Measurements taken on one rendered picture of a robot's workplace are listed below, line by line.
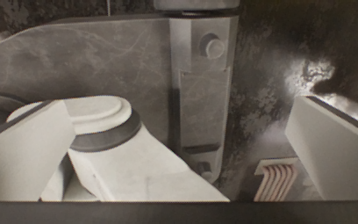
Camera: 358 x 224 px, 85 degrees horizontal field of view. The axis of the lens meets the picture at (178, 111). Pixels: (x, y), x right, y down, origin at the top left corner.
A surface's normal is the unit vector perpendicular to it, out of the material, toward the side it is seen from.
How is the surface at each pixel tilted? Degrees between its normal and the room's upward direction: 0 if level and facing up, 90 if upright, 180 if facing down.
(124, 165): 90
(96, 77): 0
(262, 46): 0
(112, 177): 90
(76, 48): 0
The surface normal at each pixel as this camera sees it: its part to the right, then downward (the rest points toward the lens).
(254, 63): 0.18, 0.50
